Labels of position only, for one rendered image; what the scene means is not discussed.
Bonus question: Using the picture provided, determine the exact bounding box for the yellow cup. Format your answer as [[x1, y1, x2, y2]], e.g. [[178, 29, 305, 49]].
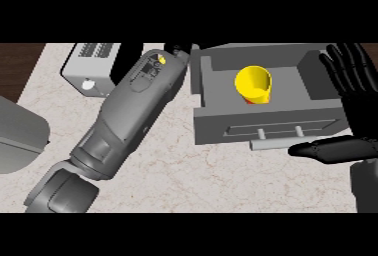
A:
[[234, 65, 273, 105]]

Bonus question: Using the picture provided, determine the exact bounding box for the pale grey toaster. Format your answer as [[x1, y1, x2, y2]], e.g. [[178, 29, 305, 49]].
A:
[[59, 42, 145, 98]]

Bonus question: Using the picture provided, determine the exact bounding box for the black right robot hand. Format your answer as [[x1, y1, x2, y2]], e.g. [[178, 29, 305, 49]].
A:
[[287, 42, 378, 165]]

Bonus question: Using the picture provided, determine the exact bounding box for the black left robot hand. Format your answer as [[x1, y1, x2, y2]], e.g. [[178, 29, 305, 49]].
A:
[[164, 42, 195, 56]]

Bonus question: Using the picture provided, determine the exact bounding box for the grey drawer front with handle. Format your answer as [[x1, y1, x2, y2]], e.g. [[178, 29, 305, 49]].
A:
[[192, 105, 352, 152]]

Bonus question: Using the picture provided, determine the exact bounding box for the grey open drawer box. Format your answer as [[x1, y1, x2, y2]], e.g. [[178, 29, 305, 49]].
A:
[[189, 42, 346, 108]]

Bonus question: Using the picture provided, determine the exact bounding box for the grey rounded appliance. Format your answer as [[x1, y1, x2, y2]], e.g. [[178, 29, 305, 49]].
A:
[[0, 96, 52, 175]]

